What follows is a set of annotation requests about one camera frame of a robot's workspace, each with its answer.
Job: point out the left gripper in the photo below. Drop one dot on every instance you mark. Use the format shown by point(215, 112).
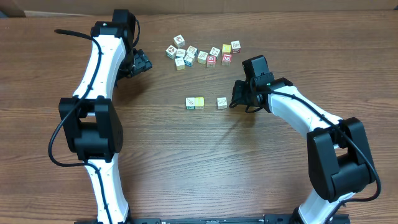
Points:
point(142, 62)

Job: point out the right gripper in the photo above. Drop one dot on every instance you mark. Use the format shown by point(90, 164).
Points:
point(239, 98)

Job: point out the white wooden block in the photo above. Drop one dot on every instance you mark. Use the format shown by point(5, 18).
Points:
point(222, 103)

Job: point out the red letter wooden block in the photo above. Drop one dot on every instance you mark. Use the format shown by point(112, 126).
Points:
point(226, 60)

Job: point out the letter L wooden block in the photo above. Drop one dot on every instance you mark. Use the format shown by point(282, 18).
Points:
point(199, 103)

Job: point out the green sided wooden block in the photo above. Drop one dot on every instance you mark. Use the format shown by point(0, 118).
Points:
point(190, 103)

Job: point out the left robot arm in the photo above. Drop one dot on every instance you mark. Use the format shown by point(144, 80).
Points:
point(89, 119)

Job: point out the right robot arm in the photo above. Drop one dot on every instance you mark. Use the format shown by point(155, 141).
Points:
point(340, 163)

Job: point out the soccer ball wooden block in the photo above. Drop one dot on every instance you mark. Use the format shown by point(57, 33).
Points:
point(171, 52)

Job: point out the ice cream wooden block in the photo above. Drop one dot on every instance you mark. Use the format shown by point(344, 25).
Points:
point(181, 53)

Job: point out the top red picture block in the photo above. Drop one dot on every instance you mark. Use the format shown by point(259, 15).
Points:
point(179, 41)

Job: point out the yellow top wooden block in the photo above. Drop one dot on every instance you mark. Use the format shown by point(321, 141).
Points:
point(227, 49)

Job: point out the red face wooden block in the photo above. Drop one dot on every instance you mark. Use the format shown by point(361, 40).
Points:
point(210, 61)

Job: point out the far right white block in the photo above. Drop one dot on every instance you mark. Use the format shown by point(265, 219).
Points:
point(235, 47)

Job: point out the sailboat blue wooden block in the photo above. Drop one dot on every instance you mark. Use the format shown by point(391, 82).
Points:
point(189, 59)

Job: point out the white tilted picture block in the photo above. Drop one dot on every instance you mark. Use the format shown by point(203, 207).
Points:
point(215, 52)

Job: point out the blue sided picture block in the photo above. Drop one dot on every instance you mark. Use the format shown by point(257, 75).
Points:
point(192, 51)

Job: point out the cardboard panel at back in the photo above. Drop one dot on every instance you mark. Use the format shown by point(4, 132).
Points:
point(106, 7)

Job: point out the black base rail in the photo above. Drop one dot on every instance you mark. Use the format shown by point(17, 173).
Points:
point(211, 221)

